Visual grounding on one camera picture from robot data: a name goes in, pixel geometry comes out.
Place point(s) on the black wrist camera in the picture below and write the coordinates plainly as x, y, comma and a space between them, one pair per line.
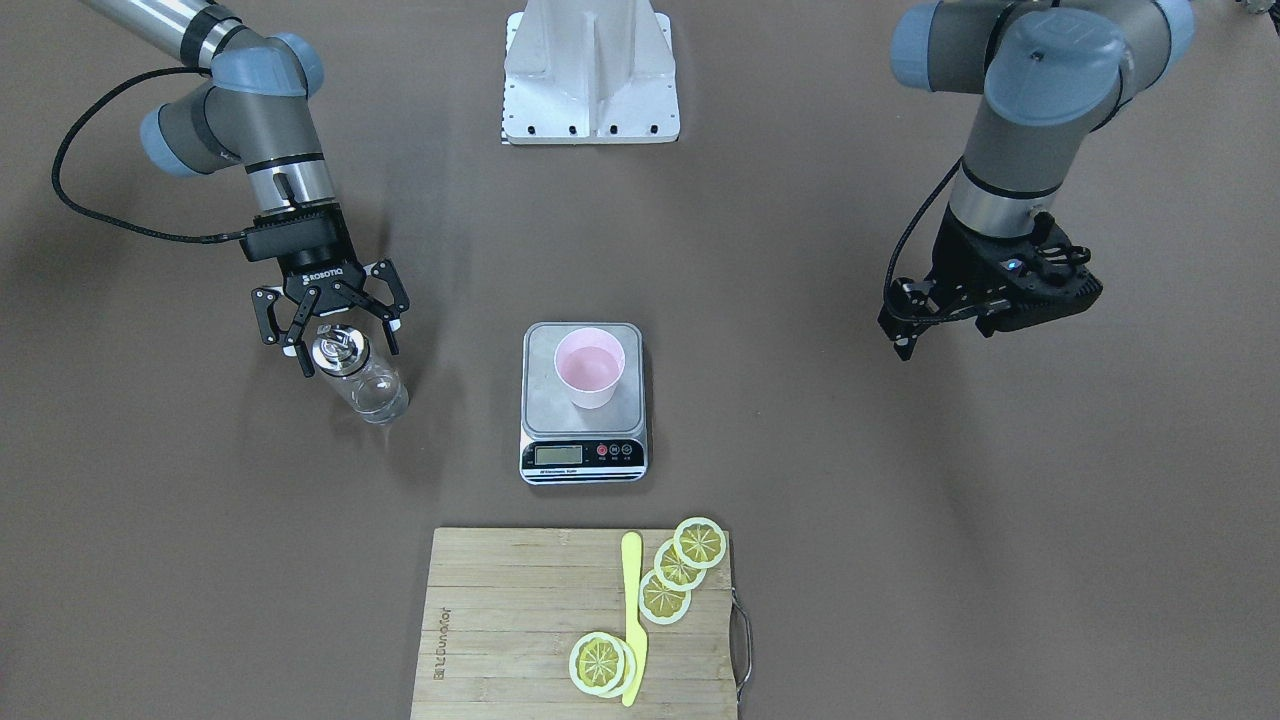
276, 240
907, 312

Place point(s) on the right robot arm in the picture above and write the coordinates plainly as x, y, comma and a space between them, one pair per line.
251, 111

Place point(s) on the silver kitchen scale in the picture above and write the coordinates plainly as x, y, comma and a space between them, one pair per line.
563, 444

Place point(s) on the bamboo cutting board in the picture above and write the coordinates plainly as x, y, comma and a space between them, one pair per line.
505, 606

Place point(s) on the pink paper cup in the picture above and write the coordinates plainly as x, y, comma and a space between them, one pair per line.
589, 363

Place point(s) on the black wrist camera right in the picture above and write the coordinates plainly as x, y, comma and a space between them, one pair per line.
276, 240

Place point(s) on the yellow plastic knife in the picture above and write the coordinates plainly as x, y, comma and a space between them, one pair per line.
632, 549

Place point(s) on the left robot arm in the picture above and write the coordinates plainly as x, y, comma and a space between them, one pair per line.
1047, 74

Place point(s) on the glass sauce bottle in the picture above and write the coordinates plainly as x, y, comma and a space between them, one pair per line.
343, 356

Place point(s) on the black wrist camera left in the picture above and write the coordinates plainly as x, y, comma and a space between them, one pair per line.
907, 312

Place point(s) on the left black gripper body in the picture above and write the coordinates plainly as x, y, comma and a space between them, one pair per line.
957, 254

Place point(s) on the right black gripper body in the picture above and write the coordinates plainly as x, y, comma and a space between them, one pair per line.
322, 277

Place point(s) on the lemon slice under front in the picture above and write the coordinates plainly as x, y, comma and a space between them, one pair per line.
626, 675

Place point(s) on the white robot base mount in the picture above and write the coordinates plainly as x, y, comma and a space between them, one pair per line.
589, 73

